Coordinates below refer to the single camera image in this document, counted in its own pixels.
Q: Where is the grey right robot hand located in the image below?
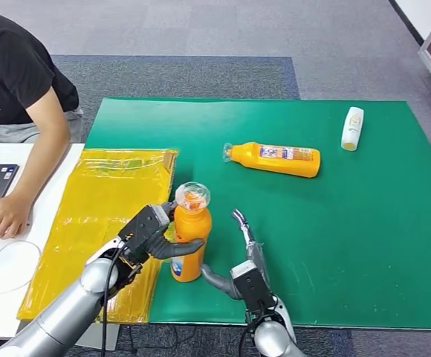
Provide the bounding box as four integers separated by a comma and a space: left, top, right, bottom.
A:
200, 208, 271, 300

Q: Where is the person's left hand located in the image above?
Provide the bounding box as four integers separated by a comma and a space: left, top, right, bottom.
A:
0, 194, 30, 241

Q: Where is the white cable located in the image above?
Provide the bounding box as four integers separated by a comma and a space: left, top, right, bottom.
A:
0, 239, 42, 298

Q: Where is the person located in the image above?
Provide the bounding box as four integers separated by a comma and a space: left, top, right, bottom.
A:
0, 7, 84, 242

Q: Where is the yellow plastic sheet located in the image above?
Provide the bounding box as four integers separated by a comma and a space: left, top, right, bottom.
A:
17, 147, 179, 325

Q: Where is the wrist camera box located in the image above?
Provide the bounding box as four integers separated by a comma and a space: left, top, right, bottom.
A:
118, 204, 172, 267
230, 260, 275, 314

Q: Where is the small white bottle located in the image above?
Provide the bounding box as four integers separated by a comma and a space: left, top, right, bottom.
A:
340, 106, 364, 152

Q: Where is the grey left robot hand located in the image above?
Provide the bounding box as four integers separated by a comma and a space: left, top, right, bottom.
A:
146, 201, 205, 260

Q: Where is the orange bottle with clear cap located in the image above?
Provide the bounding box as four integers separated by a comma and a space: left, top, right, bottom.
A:
222, 141, 321, 179
170, 181, 213, 283

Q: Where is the white desk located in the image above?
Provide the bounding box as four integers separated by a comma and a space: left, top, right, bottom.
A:
0, 143, 85, 341

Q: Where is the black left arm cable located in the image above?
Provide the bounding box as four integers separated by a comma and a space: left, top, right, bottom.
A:
100, 243, 127, 357

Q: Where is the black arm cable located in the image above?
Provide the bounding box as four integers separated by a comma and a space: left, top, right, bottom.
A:
239, 310, 264, 357
100, 243, 127, 357

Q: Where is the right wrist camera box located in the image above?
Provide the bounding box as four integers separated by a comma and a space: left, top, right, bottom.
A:
230, 260, 275, 314

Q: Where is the green table mat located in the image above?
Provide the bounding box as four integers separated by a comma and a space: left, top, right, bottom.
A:
85, 97, 431, 330

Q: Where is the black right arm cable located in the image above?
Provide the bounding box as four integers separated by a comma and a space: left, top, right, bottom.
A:
239, 310, 264, 357

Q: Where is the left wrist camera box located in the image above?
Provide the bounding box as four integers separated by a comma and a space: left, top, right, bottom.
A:
118, 204, 172, 267

